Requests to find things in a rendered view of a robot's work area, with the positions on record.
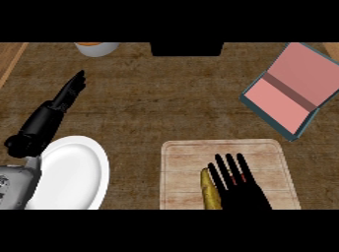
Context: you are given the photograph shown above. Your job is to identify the black rectangular appliance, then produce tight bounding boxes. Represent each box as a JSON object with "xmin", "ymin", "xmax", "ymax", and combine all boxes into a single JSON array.
[{"xmin": 148, "ymin": 42, "xmax": 225, "ymax": 57}]

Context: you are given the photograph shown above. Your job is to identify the white oval plate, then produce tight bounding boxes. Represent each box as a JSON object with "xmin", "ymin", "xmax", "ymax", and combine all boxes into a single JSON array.
[{"xmin": 26, "ymin": 135, "xmax": 113, "ymax": 211}]

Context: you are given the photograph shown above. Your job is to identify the pink and teal open box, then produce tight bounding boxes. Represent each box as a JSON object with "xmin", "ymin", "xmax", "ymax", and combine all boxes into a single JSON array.
[{"xmin": 239, "ymin": 42, "xmax": 339, "ymax": 143}]

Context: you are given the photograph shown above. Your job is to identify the yellow bell pepper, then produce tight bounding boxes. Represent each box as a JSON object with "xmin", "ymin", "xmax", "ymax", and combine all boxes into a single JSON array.
[{"xmin": 200, "ymin": 167, "xmax": 224, "ymax": 211}]

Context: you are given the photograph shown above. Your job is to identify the white cup with orange content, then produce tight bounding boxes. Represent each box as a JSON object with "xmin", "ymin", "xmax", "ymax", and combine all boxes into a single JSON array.
[{"xmin": 73, "ymin": 42, "xmax": 123, "ymax": 58}]

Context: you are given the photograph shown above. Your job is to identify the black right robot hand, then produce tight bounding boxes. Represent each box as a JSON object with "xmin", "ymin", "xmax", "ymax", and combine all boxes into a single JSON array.
[{"xmin": 208, "ymin": 153, "xmax": 274, "ymax": 211}]

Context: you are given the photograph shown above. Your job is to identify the pale wooden cutting board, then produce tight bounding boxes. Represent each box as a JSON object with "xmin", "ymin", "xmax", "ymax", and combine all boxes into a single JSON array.
[{"xmin": 159, "ymin": 138, "xmax": 302, "ymax": 211}]

